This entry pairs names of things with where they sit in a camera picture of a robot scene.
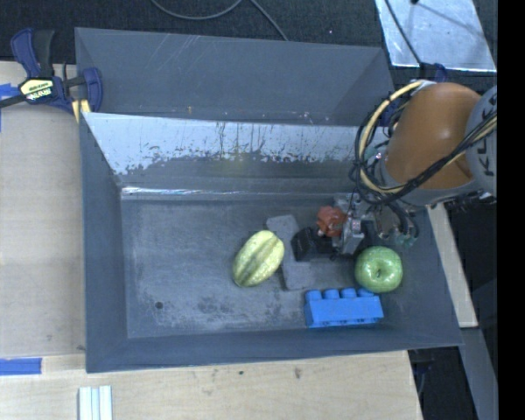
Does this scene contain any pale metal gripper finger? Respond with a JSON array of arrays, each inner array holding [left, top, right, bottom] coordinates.
[[337, 217, 366, 256]]

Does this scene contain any red-brown toy figure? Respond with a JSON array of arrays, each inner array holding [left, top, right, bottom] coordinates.
[[316, 205, 347, 238]]

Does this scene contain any green toy apple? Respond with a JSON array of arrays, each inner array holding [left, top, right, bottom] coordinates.
[[353, 245, 404, 294]]

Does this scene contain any black angular block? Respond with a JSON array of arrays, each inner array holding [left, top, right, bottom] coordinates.
[[290, 227, 335, 263]]

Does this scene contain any grey flat block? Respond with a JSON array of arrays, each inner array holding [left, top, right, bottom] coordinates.
[[265, 213, 319, 291]]

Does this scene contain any blue toy building brick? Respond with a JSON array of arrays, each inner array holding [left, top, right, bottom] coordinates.
[[303, 287, 385, 329]]

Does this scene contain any yellow-green toy starfruit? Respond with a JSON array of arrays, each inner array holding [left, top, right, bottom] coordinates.
[[231, 229, 286, 289]]

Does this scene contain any grey metal bin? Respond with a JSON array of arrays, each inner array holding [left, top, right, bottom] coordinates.
[[73, 26, 466, 374]]

